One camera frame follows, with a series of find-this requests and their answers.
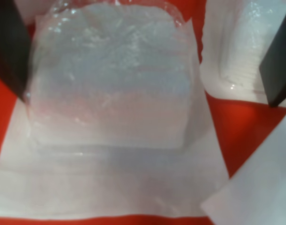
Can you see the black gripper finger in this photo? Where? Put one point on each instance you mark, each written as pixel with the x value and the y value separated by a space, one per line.
pixel 7 47
pixel 281 70

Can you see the clear-faced gauze bandage packet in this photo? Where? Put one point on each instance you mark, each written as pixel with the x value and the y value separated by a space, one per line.
pixel 232 58
pixel 110 105

